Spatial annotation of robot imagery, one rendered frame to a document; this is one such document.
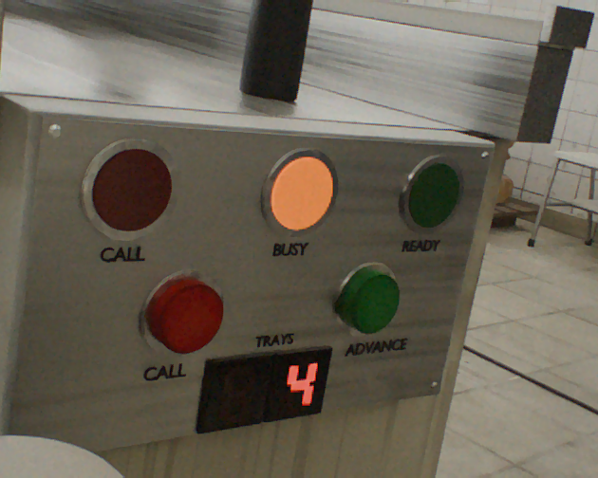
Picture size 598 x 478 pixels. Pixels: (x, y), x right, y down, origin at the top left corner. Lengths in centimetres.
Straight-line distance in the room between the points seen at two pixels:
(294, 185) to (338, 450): 18
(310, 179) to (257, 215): 3
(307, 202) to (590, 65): 445
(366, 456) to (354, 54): 24
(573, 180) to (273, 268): 445
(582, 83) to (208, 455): 444
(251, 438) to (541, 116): 22
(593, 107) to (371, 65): 425
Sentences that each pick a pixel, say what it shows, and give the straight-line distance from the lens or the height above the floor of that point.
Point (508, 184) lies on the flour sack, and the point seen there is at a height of 22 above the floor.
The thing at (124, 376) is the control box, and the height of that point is 73.
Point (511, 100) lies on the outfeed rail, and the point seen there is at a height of 86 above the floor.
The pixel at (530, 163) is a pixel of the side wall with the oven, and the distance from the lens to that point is 495.
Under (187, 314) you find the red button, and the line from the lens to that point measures 37.
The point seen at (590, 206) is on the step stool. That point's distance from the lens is 436.
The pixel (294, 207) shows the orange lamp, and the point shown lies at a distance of 39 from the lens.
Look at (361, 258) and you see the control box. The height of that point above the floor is 78.
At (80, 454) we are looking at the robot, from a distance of 16.
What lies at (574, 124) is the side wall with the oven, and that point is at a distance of 483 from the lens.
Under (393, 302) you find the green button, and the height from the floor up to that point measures 76.
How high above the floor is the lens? 89
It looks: 14 degrees down
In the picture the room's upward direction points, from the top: 10 degrees clockwise
